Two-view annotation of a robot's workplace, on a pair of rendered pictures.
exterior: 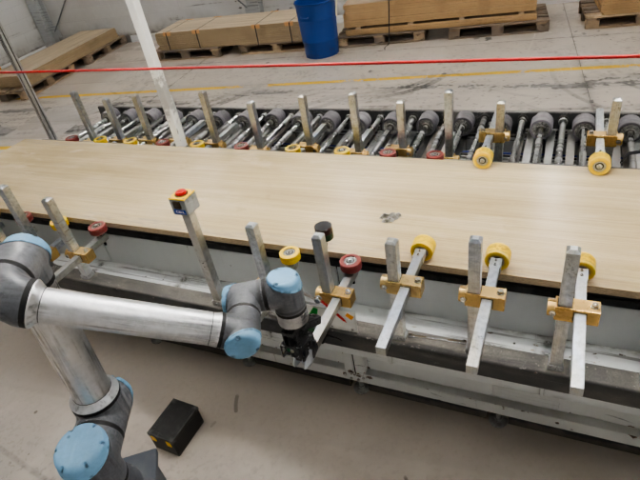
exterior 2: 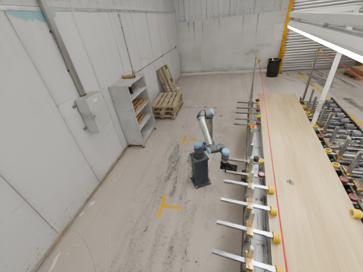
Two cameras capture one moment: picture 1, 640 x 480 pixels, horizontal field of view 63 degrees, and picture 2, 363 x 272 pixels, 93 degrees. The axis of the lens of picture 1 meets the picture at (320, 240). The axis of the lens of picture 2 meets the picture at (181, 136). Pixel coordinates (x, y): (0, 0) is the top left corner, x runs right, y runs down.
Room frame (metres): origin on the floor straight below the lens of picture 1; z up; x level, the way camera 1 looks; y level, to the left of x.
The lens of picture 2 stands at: (0.43, -1.37, 2.52)
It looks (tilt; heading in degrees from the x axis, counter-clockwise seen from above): 34 degrees down; 83
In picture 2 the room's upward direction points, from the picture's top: 7 degrees counter-clockwise
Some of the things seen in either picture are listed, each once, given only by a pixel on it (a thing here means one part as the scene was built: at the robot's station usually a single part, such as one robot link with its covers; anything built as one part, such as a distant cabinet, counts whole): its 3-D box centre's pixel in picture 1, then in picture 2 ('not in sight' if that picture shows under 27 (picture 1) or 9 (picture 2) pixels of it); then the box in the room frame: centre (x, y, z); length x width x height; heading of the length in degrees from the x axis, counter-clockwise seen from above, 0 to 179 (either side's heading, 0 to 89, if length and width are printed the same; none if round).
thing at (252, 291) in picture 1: (246, 300); (221, 148); (1.09, 0.23, 1.14); 0.12 x 0.12 x 0.09; 0
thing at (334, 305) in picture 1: (332, 309); (243, 174); (1.31, 0.00, 0.84); 0.43 x 0.03 x 0.04; 151
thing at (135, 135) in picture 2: not in sight; (135, 111); (-0.15, 2.65, 0.78); 0.90 x 0.45 x 1.55; 67
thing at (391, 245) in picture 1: (396, 297); (249, 186); (1.26, -0.21, 0.89); 0.04 x 0.04 x 0.48; 61
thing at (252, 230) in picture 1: (266, 276); (250, 157); (1.51, 0.22, 0.89); 0.04 x 0.04 x 0.48; 61
